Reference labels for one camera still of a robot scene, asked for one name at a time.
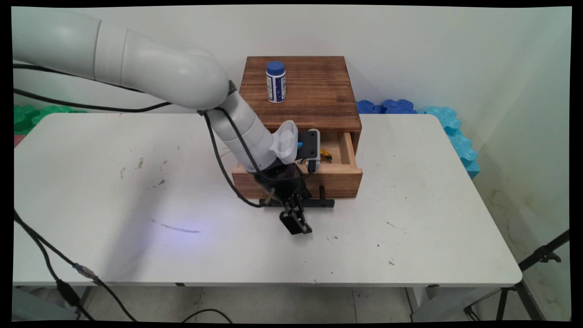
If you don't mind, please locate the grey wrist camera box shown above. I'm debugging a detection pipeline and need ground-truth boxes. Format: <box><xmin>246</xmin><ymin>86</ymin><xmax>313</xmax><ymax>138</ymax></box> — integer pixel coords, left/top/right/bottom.
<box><xmin>295</xmin><ymin>129</ymin><xmax>322</xmax><ymax>174</ymax></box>

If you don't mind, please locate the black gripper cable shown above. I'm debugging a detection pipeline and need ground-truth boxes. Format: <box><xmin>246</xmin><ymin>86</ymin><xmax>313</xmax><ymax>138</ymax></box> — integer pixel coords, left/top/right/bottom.
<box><xmin>13</xmin><ymin>87</ymin><xmax>267</xmax><ymax>209</ymax></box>

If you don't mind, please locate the brown wooden drawer cabinet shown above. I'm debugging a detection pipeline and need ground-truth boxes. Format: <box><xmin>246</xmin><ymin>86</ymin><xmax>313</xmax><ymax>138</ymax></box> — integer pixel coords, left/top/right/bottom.
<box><xmin>239</xmin><ymin>56</ymin><xmax>363</xmax><ymax>152</ymax></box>

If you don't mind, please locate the black camera cable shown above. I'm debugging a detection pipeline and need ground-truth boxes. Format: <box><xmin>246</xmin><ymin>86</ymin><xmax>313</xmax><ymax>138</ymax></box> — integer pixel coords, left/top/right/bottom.
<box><xmin>13</xmin><ymin>63</ymin><xmax>146</xmax><ymax>94</ymax></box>

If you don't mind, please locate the white bottle with blue cap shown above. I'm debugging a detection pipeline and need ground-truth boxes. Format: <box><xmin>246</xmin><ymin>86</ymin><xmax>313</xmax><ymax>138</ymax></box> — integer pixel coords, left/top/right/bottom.
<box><xmin>266</xmin><ymin>61</ymin><xmax>287</xmax><ymax>103</ymax></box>

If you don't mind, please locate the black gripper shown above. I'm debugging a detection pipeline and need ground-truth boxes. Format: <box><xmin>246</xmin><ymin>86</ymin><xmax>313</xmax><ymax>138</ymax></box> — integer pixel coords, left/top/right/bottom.
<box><xmin>253</xmin><ymin>162</ymin><xmax>316</xmax><ymax>236</ymax></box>

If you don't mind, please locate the dark blue foam mat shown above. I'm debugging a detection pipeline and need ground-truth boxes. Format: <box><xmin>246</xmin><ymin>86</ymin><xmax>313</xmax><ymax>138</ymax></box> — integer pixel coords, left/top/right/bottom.
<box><xmin>356</xmin><ymin>99</ymin><xmax>418</xmax><ymax>115</ymax></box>

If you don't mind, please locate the wooden drawer with black handle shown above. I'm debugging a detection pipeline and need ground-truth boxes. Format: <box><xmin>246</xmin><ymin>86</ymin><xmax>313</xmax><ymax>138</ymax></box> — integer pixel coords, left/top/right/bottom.
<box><xmin>231</xmin><ymin>130</ymin><xmax>364</xmax><ymax>209</ymax></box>

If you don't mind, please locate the black floor cable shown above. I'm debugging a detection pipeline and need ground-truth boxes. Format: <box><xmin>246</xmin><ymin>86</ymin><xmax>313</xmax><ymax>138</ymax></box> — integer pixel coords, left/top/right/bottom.
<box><xmin>182</xmin><ymin>309</ymin><xmax>233</xmax><ymax>323</ymax></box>

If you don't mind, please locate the white table leg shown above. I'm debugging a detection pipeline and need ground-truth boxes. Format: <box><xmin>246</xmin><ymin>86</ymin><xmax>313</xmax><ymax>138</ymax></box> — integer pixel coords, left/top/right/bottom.
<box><xmin>73</xmin><ymin>286</ymin><xmax>97</xmax><ymax>320</ymax></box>
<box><xmin>404</xmin><ymin>286</ymin><xmax>461</xmax><ymax>322</ymax></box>

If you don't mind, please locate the green foam mat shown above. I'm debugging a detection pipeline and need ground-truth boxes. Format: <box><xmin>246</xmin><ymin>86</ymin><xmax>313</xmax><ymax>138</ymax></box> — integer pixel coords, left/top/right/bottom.
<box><xmin>14</xmin><ymin>105</ymin><xmax>87</xmax><ymax>135</ymax></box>

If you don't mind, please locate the black tripod stand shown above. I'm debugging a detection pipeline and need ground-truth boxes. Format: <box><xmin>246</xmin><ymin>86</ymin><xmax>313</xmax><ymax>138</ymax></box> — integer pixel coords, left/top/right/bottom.
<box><xmin>464</xmin><ymin>229</ymin><xmax>570</xmax><ymax>322</ymax></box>

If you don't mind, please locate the light blue foam mat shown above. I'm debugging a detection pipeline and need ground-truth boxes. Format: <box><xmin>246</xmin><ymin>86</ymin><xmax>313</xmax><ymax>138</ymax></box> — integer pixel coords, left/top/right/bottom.
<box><xmin>417</xmin><ymin>107</ymin><xmax>481</xmax><ymax>179</ymax></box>

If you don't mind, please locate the black cable with usb connector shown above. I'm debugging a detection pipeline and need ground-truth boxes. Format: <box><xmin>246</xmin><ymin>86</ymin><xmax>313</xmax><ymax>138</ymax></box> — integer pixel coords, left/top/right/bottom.
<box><xmin>13</xmin><ymin>210</ymin><xmax>138</xmax><ymax>322</ymax></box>

